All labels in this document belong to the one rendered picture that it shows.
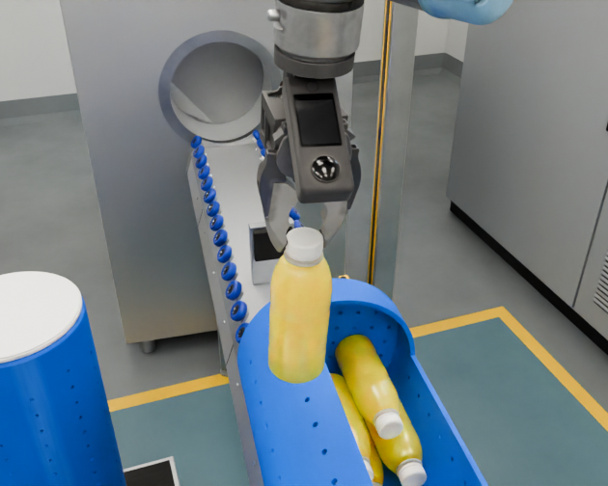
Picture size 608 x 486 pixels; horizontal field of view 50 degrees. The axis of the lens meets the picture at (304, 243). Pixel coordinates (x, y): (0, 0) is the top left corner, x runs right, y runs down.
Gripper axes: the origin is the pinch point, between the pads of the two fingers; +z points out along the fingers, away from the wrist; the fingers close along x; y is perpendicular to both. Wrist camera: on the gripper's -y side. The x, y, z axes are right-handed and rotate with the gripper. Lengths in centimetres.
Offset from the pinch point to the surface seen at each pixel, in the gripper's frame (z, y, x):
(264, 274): 57, 61, -10
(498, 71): 72, 198, -147
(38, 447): 72, 34, 40
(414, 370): 38.3, 11.8, -24.4
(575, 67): 51, 153, -150
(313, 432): 25.2, -5.4, -1.7
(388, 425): 36.0, 0.9, -15.5
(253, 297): 60, 56, -7
